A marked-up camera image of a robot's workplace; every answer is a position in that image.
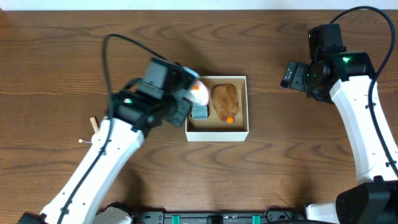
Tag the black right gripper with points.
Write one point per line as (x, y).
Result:
(302, 70)

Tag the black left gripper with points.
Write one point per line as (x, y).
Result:
(179, 104)

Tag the grey yellow toy truck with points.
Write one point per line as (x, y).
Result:
(199, 112)

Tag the pink duck toy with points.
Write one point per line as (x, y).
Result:
(200, 92)

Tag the white cardboard box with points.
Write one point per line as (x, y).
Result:
(214, 129)

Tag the brown plush toy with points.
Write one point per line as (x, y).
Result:
(225, 102)

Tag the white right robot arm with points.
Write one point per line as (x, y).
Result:
(347, 80)

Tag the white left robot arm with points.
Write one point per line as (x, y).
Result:
(120, 135)

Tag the white wooden yo-yo toy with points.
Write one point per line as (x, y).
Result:
(94, 130)

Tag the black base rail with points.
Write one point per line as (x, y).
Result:
(202, 217)

